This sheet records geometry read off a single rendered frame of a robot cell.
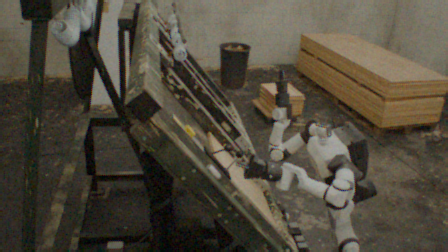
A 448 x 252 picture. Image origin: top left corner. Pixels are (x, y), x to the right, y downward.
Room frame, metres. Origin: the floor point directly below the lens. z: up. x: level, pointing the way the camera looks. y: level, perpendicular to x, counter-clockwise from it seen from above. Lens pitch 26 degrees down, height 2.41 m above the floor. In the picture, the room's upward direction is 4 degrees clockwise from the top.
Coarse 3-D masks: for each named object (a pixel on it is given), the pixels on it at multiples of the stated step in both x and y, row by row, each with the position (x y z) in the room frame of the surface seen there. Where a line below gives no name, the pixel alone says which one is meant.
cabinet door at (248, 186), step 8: (208, 136) 2.14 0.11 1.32; (216, 144) 2.11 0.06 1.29; (224, 152) 2.14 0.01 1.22; (224, 160) 2.01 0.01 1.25; (232, 160) 2.15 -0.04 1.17; (232, 168) 2.04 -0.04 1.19; (240, 168) 2.20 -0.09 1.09; (232, 176) 1.91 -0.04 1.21; (240, 176) 2.06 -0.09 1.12; (240, 184) 1.93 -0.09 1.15; (248, 184) 2.09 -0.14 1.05; (248, 192) 1.95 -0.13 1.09; (256, 192) 2.12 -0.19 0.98; (256, 200) 1.98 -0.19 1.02; (264, 200) 2.14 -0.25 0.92; (264, 208) 2.00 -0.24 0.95
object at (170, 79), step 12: (180, 36) 2.19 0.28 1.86; (168, 60) 2.12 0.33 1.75; (168, 72) 2.14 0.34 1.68; (168, 84) 2.14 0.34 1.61; (180, 84) 2.15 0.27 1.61; (180, 96) 2.15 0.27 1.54; (192, 96) 2.18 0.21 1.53; (192, 108) 2.17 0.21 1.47; (204, 120) 2.18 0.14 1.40; (216, 132) 2.19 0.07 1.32; (252, 180) 2.24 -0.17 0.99; (264, 180) 2.29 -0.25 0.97
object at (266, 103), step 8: (264, 88) 5.54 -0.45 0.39; (272, 88) 5.53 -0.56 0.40; (288, 88) 5.58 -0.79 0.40; (264, 96) 5.52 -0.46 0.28; (272, 96) 5.27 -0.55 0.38; (296, 96) 5.30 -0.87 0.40; (256, 104) 5.57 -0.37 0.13; (264, 104) 5.47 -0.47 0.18; (272, 104) 5.27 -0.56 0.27; (296, 104) 5.31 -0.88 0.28; (264, 112) 5.31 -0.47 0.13; (272, 112) 5.25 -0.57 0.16; (296, 112) 5.32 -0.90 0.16
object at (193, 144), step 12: (168, 120) 1.67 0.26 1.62; (180, 132) 1.67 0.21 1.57; (192, 144) 1.68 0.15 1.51; (204, 156) 1.69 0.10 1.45; (216, 168) 1.70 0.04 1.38; (228, 180) 1.71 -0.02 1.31; (240, 192) 1.72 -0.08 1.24; (252, 204) 1.74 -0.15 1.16; (264, 216) 1.77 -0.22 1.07; (264, 228) 1.75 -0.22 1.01; (276, 228) 1.80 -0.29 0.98; (276, 240) 1.77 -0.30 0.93
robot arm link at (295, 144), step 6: (294, 138) 2.34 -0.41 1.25; (300, 138) 2.32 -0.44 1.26; (282, 144) 2.37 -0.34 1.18; (288, 144) 2.33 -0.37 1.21; (294, 144) 2.32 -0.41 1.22; (300, 144) 2.31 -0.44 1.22; (306, 144) 2.31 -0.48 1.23; (276, 150) 2.31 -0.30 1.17; (282, 150) 2.32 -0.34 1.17; (288, 150) 2.32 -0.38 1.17; (294, 150) 2.31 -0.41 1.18; (276, 156) 2.31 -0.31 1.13; (282, 156) 2.30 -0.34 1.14; (288, 156) 2.30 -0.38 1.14
